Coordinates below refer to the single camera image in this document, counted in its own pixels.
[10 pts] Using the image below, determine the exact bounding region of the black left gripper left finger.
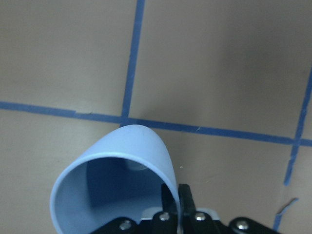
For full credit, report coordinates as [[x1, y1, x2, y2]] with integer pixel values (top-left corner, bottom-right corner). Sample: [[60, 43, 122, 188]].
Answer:
[[161, 183, 177, 215]]

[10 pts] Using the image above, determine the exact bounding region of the light blue plastic cup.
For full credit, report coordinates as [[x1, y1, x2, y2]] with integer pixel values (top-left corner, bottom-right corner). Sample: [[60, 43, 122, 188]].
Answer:
[[50, 125, 180, 234]]

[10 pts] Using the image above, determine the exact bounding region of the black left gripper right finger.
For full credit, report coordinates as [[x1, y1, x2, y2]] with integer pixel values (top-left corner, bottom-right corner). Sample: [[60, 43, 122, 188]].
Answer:
[[178, 184, 196, 217]]

